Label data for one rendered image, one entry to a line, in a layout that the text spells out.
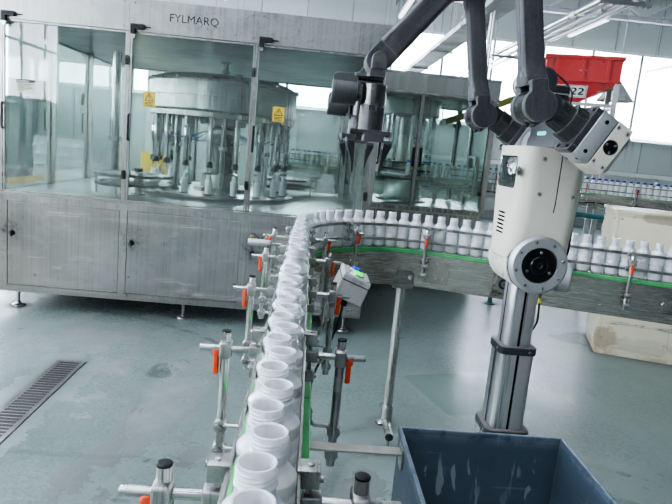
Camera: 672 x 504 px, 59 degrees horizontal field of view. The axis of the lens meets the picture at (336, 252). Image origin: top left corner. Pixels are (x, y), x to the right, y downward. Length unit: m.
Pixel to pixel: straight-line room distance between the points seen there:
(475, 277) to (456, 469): 1.78
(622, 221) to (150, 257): 3.68
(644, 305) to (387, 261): 1.16
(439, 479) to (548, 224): 0.77
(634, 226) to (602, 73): 3.17
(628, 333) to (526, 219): 3.79
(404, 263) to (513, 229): 1.31
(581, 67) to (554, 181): 6.38
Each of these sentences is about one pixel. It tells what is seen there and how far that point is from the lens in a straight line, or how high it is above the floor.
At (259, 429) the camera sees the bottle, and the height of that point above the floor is 1.16.
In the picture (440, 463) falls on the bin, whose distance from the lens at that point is 1.20.
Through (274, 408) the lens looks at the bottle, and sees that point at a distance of 0.69.
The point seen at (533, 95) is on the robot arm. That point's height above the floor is 1.60.
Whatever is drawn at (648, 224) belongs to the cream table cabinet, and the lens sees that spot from 5.25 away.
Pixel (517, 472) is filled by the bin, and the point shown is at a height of 0.88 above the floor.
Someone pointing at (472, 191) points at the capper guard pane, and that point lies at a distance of 6.69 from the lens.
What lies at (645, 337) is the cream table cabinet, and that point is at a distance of 5.42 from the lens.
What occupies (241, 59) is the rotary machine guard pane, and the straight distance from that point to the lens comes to 4.62.
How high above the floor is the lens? 1.44
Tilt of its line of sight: 10 degrees down
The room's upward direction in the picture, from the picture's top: 5 degrees clockwise
